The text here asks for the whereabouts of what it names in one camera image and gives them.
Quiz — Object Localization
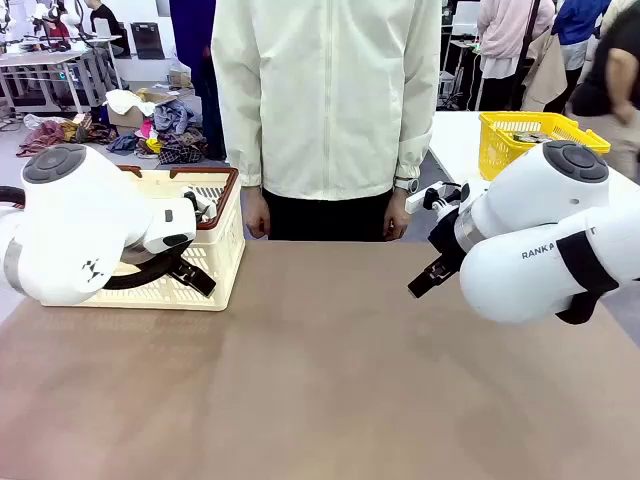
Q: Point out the person in blue jacket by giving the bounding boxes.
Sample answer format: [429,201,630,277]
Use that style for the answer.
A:
[552,0,614,114]

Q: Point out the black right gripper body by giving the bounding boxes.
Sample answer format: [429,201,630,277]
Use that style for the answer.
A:
[426,202,469,274]

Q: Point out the person in black shirt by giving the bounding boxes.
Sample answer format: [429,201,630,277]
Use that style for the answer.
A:
[569,0,640,184]

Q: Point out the person's left hand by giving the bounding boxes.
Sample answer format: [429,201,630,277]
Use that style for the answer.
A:
[382,190,411,240]

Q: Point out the grey background table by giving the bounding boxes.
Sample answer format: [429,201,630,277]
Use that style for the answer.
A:
[0,34,124,114]

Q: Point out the person's left forearm cream sleeve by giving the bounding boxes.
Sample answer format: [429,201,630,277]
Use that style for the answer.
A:
[394,99,435,181]

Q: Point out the dark blue clothed figure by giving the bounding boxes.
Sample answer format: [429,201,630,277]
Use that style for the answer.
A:
[168,0,229,161]

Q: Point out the seated person in black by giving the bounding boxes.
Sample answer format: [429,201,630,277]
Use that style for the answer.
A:
[84,0,124,54]

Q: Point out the black right arm strap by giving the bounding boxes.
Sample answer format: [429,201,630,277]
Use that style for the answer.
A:
[554,227,621,325]

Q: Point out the cream basket with brown rim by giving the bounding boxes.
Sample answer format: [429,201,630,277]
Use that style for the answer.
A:
[39,166,247,312]

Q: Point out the black trousers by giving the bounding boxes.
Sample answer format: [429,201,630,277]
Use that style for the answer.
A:
[262,187,396,242]

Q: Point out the person in pink sweater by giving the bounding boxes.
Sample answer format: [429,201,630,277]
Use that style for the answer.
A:
[477,0,556,111]

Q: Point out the white side table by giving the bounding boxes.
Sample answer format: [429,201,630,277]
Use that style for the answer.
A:
[429,110,640,201]

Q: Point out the yellow plastic basket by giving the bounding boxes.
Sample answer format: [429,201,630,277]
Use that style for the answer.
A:
[478,111,612,182]

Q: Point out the brown cardboard box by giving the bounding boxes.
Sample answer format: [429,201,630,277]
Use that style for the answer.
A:
[107,88,194,136]

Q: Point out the pile of colourful clothes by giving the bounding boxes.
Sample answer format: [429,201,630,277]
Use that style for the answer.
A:
[17,97,209,166]

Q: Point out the cream zip jacket torso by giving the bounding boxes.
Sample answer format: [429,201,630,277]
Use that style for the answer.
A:
[212,0,442,201]

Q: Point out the person's right hand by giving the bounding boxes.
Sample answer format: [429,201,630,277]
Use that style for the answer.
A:
[245,187,272,239]

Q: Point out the person's right forearm cream sleeve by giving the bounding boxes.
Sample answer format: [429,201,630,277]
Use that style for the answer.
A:
[224,99,264,189]

